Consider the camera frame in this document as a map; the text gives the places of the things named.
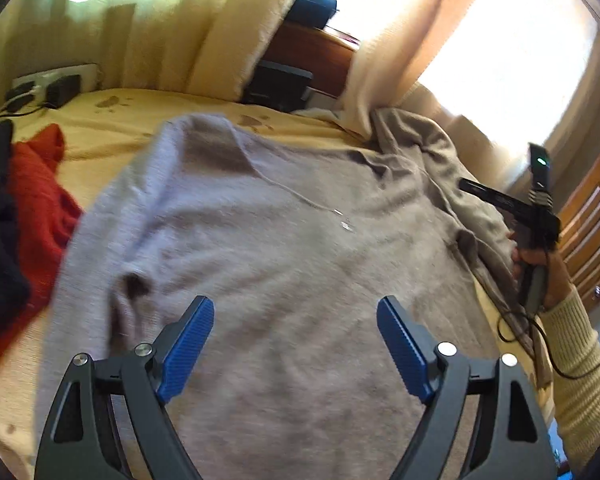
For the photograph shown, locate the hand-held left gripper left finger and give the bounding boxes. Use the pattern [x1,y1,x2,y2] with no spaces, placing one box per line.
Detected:
[34,295,216,480]

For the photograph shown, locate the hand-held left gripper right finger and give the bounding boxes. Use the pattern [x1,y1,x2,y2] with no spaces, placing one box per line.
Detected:
[376,295,556,480]

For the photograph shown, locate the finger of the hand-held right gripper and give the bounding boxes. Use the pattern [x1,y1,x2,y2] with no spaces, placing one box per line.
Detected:
[458,178,512,209]

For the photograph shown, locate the beige knit sweater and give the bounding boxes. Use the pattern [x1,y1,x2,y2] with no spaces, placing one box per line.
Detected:
[365,106,555,392]

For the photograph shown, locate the grey knit sweater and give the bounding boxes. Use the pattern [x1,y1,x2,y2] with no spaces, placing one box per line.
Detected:
[40,114,537,480]

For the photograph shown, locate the person's right forearm cream sleeve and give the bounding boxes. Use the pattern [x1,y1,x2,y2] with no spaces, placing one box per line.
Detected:
[541,284,600,477]

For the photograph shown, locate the person's right hand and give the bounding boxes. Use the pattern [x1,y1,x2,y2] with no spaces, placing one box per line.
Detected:
[510,230,577,312]

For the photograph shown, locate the peach curtain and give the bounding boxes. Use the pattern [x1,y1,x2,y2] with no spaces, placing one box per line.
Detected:
[341,0,600,201]

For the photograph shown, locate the red knit garment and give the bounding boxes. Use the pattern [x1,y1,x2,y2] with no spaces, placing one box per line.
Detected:
[0,123,84,377]

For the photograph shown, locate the black speaker box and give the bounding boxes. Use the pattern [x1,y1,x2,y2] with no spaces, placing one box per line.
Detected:
[266,20,359,99]

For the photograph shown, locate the large black box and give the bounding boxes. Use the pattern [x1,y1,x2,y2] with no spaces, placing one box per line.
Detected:
[244,59,315,112]

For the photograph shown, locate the small black box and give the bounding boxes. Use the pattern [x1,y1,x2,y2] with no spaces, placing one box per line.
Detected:
[285,0,341,29]

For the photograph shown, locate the black power adapter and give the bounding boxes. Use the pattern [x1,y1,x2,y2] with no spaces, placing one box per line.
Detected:
[45,74,83,109]

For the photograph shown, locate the white power strip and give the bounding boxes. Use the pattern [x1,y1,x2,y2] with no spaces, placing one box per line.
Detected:
[11,63,101,104]

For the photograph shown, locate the cream curtain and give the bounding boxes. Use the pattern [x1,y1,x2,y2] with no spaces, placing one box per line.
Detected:
[0,0,307,107]

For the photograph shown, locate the black cable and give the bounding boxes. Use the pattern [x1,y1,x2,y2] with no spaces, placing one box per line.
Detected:
[496,255,600,378]

